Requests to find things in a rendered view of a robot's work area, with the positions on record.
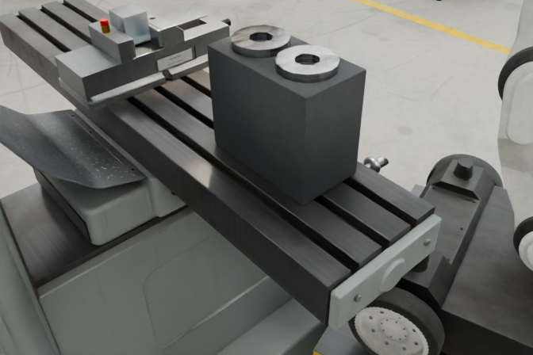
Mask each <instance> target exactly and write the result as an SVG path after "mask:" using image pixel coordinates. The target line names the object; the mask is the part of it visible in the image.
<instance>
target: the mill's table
mask: <svg viewBox="0 0 533 355"><path fill-rule="evenodd" d="M102 18H107V19H108V21H109V24H110V25H111V22H110V18H109V14H108V13H106V12H104V11H103V10H100V9H99V8H98V7H96V6H94V5H92V4H91V3H89V2H87V1H86V0H63V1H62V2H58V1H54V2H49V3H46V4H43V5H41V7H39V8H36V7H35V6H34V7H31V8H28V9H24V10H19V11H18V13H16V14H12V13H8V14H4V15H1V16H0V33H1V35H2V39H3V43H4V45H5V46H7V48H8V49H9V50H11V51H12V52H13V53H14V54H15V55H16V56H17V57H19V58H20V59H21V60H22V61H23V62H24V63H26V64H27V65H28V66H29V67H30V68H31V69H33V70H34V71H35V72H36V73H37V74H38V75H39V76H40V77H42V79H43V80H45V81H46V82H47V83H48V84H49V85H50V86H52V87H53V88H54V89H55V90H56V91H58V92H59V93H60V94H61V95H62V96H63V97H65V98H66V99H67V100H68V101H69V102H70V103H71V104H72V105H73V106H74V107H76V108H77V109H78V110H79V111H80V112H81V113H83V114H84V115H85V116H86V117H87V118H88V119H90V120H91V121H92V122H93V123H94V124H96V125H97V126H98V127H99V128H100V129H101V130H102V131H103V132H104V133H105V134H106V135H108V136H109V137H110V138H111V139H112V140H113V141H115V142H116V143H117V144H118V145H119V146H120V147H122V148H123V149H124V150H125V151H126V152H128V153H129V154H130V155H131V156H132V157H133V158H134V159H135V160H136V161H137V162H138V163H140V164H141V165H142V166H143V167H144V168H145V169H147V170H148V171H149V172H150V173H151V174H153V175H154V176H155V177H156V178H157V179H158V180H160V181H161V182H162V183H163V184H164V185H165V186H166V187H167V188H168V189H169V190H170V191H172V192H173V193H174V194H175V195H176V196H177V197H179V198H180V199H181V200H182V201H183V202H185V203H186V204H187V205H188V206H189V207H190V208H192V209H193V210H194V211H195V212H196V213H197V214H198V215H199V216H200V217H201V218H202V219H204V220H205V221H206V222H207V223H208V224H210V225H211V226H212V227H213V228H214V229H215V230H216V231H218V232H219V233H220V234H221V235H222V236H224V237H225V238H226V239H227V240H228V241H229V242H230V243H231V244H232V245H233V246H234V247H236V248H237V249H238V250H239V251H240V252H241V253H243V254H244V255H245V256H246V257H247V258H249V259H250V260H251V261H252V262H253V263H254V264H256V265H257V266H258V267H259V268H260V269H261V270H262V271H263V272H264V273H265V274H266V275H268V276H269V277H270V278H271V279H272V280H273V281H275V282H276V283H277V284H278V285H279V286H281V287H282V288H283V289H284V290H285V291H286V292H288V293H289V294H290V295H291V296H292V297H293V298H294V299H295V300H296V301H297V302H298V303H300V304H301V305H302V306H303V307H304V308H306V309H307V310H308V311H309V312H310V313H311V314H313V315H314V316H315V317H316V318H317V319H319V320H320V321H321V322H322V323H323V324H324V325H327V324H329V326H331V327H332V328H333V329H334V330H338V329H339V328H340V327H341V326H342V325H344V324H345V323H346V322H348V321H349V320H350V319H352V318H353V317H354V316H355V315H357V314H358V313H359V312H360V311H361V310H362V309H364V308H365V307H366V306H368V305H369V304H370V303H372V302H373V301H374V300H376V299H377V298H378V297H379V296H380V295H381V294H382V293H384V292H388V291H389V290H390V289H392V288H393V287H394V286H395V285H396V284H397V283H398V281H399V280H400V279H401V277H403V276H404V275H405V274H406V273H407V272H408V271H409V270H410V269H412V268H413V267H414V266H415V265H417V264H418V263H419V262H421V261H422V260H423V259H424V258H426V257H427V256H428V255H429V254H430V253H431V252H432V251H434V249H435V244H436V240H437V236H438V233H439V227H440V224H441V218H440V217H438V216H437V215H435V214H434V211H435V206H434V205H432V204H429V203H428V202H427V201H425V200H423V199H421V198H420V197H418V196H417V195H415V194H413V193H411V192H409V191H408V190H407V189H404V188H403V187H401V186H399V185H398V184H396V183H394V182H393V181H390V180H389V179H388V178H386V177H384V176H382V175H381V174H379V173H377V172H376V171H374V170H372V169H371V168H369V167H368V166H365V165H363V164H362V163H360V162H359V161H357V167H356V172H355V174H353V175H352V176H350V177H349V178H347V179H346V180H344V181H342V182H340V183H339V184H338V185H336V186H334V187H332V188H331V189H329V190H328V191H326V192H325V193H323V194H321V195H319V196H318V197H316V198H315V199H313V200H311V201H310V202H308V203H307V204H305V205H301V204H299V203H298V202H296V201H295V200H294V199H293V198H291V197H290V196H288V195H287V194H285V193H284V192H283V191H281V190H280V189H279V188H277V187H276V186H274V185H273V184H271V183H270V182H269V181H268V180H266V179H265V178H263V177H262V176H260V175H259V174H257V173H256V172H255V171H254V170H252V169H251V168H249V167H248V166H246V165H245V164H243V163H242V162H241V161H240V160H238V159H237V158H235V157H234V156H232V155H231V154H229V153H228V152H227V151H226V150H224V149H223V148H222V147H220V146H218V145H217V144H216V142H215V134H214V125H213V107H212V98H211V89H210V80H209V73H208V72H206V71H204V70H199V71H196V72H194V73H192V74H188V75H186V76H184V77H181V78H178V79H176V80H174V81H173V80H171V79H169V78H166V84H163V85H161V86H157V87H156V88H153V89H151V90H148V91H145V92H143V93H141V94H137V95H135V96H133V97H130V98H127V99H124V100H123V101H119V102H117V103H115V104H112V105H109V106H106V107H105V108H102V109H99V110H96V111H90V110H88V109H87V108H86V107H85V106H84V105H82V104H81V103H80V102H79V101H77V100H76V99H75V98H74V97H73V96H71V95H70V94H69V93H68V92H67V91H66V90H65V89H64V88H63V87H62V86H61V85H60V84H59V71H58V67H57V65H56V59H55V56H56V55H60V54H63V53H66V52H70V51H73V50H75V49H78V48H82V47H85V46H88V45H91V44H92V42H91V38H90V31H89V28H88V24H92V23H94V22H97V21H100V19H102Z"/></svg>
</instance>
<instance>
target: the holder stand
mask: <svg viewBox="0 0 533 355"><path fill-rule="evenodd" d="M207 52H208V62H209V80H210V89H211V98H212V107H213V125H214V134H215V142H216V144H217V145H218V146H220V147H222V148H223V149H224V150H226V151H227V152H228V153H229V154H231V155H232V156H234V157H235V158H237V159H238V160H240V161H241V162H242V163H243V164H245V165H246V166H248V167H249V168H251V169H252V170H254V171H255V172H256V173H257V174H259V175H260V176H262V177H263V178H265V179H266V180H268V181H269V182H270V183H271V184H273V185H274V186H276V187H277V188H279V189H280V190H281V191H283V192H284V193H285V194H287V195H288V196H290V197H291V198H293V199H294V200H295V201H296V202H298V203H299V204H301V205H305V204H307V203H308V202H310V201H311V200H313V199H315V198H316V197H318V196H319V195H321V194H323V193H325V192H326V191H328V190H329V189H331V188H332V187H334V186H336V185H338V184H339V183H340V182H342V181H344V180H346V179H347V178H349V177H350V176H352V175H353V174H355V172H356V167H357V160H358V152H359V137H360V129H361V121H362V107H363V98H364V91H365V83H366V69H365V68H363V67H360V66H358V65H356V64H353V63H351V62H349V61H347V60H345V59H342V58H340V57H338V55H337V54H336V53H334V52H333V51H331V50H330V49H327V48H322V47H320V46H313V45H311V44H309V43H307V42H304V41H303V40H300V39H298V38H296V37H294V36H291V35H290V34H289V33H288V32H287V31H286V30H285V29H282V28H279V27H276V26H272V25H267V24H263V25H252V26H248V27H245V28H241V29H239V30H237V31H235V32H234V33H233V34H232V35H231V36H229V37H226V38H224V39H222V40H218V41H216V42H213V43H211V44H208V45H207Z"/></svg>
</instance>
